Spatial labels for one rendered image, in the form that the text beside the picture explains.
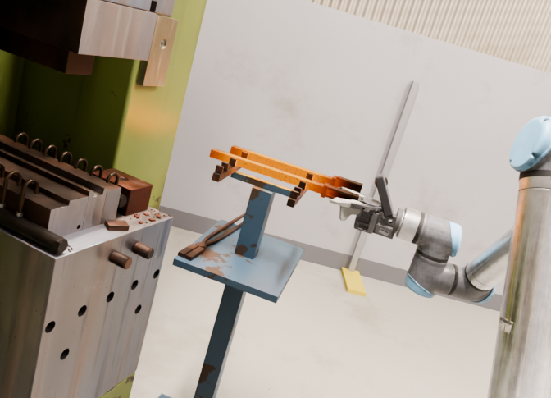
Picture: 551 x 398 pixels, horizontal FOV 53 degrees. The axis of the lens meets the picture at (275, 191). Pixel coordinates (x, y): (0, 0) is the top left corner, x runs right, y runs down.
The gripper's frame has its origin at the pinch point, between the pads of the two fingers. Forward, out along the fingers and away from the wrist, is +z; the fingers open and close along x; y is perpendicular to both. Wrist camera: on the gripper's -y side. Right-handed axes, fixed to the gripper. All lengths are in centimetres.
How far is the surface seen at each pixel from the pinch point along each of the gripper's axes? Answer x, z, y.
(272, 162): 10.5, 20.6, 0.0
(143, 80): -25, 51, -18
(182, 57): -8, 49, -24
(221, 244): -0.4, 26.8, 26.4
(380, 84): 201, 1, -24
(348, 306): 153, -23, 102
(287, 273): -4.1, 5.1, 26.4
